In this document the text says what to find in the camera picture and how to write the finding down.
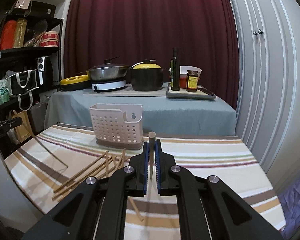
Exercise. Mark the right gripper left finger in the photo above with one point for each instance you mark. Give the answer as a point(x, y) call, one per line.
point(96, 209)

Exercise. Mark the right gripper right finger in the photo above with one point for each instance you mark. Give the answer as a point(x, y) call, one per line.
point(207, 207)

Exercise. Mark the wooden chopstick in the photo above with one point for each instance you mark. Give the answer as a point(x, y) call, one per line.
point(106, 161)
point(121, 160)
point(140, 217)
point(80, 172)
point(151, 140)

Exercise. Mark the white perforated utensil holder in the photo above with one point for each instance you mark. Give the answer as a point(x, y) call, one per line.
point(118, 125)

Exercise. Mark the grey blue tablecloth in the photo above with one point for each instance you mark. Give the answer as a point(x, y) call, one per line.
point(172, 116)

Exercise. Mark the grey cutting board tray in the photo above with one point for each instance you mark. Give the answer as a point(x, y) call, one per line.
point(183, 94)

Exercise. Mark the white induction cooker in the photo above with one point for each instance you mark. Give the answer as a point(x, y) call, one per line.
point(109, 85)

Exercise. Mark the yellow lid electric cooker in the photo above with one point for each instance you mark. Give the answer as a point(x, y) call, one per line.
point(75, 83)

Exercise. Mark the red container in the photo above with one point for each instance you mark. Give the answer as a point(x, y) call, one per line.
point(183, 81)

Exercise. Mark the sauce jar yellow label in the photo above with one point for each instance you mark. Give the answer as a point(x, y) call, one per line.
point(192, 81)

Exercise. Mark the steel wok with lid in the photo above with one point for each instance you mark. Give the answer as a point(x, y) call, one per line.
point(108, 70)

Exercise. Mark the black pot yellow lid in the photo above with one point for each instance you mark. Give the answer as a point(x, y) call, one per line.
point(146, 76)

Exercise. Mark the black white tote bag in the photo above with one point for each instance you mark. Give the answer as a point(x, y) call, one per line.
point(22, 84)

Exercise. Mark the dark olive oil bottle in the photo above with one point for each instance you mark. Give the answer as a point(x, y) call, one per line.
point(175, 70)

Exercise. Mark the black air fryer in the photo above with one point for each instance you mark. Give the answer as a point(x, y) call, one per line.
point(45, 71)

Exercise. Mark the black storage shelf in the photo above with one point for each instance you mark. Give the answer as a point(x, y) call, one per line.
point(32, 23)

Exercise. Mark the red striped round box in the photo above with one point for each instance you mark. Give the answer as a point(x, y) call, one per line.
point(50, 39)

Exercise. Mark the white wardrobe doors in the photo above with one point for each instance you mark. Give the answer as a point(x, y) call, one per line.
point(268, 68)

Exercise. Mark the orange bag on shelf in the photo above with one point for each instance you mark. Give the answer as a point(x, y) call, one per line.
point(7, 35)

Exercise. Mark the dark red curtain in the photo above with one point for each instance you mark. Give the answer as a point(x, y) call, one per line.
point(204, 31)

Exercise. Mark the black handled knife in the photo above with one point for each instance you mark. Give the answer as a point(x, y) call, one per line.
point(204, 90)

